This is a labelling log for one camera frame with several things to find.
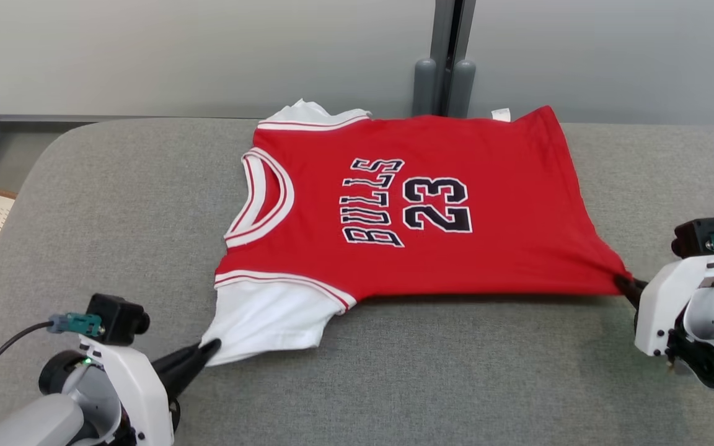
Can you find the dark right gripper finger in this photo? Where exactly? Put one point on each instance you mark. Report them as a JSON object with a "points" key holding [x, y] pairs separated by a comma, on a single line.
{"points": [[633, 290]]}

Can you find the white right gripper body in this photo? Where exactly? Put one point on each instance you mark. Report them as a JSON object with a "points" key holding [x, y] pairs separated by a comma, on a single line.
{"points": [[667, 303]]}

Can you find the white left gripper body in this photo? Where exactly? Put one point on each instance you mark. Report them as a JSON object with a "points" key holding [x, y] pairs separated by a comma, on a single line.
{"points": [[140, 396]]}

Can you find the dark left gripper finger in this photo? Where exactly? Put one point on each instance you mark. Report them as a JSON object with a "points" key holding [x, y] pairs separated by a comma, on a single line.
{"points": [[186, 362], [186, 381]]}

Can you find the red Bulls 23 jersey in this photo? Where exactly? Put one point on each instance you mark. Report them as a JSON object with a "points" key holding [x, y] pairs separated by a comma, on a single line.
{"points": [[456, 260]]}

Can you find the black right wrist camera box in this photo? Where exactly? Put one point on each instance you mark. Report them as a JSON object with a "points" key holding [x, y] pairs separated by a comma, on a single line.
{"points": [[695, 238]]}

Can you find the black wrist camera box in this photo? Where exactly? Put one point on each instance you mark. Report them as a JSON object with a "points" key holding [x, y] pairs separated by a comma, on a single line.
{"points": [[118, 319], [695, 238]]}

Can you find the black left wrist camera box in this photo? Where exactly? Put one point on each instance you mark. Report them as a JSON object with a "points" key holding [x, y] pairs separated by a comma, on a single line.
{"points": [[118, 319]]}

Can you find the teal left camera connector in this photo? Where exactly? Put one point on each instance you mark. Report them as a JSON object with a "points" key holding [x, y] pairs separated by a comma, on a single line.
{"points": [[78, 324]]}

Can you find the grey cylinder post cap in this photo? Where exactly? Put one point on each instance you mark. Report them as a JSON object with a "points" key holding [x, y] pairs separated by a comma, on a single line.
{"points": [[462, 90], [424, 90]]}

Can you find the grey partition frame post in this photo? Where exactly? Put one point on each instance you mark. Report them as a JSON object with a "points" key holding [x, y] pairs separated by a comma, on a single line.
{"points": [[452, 31]]}

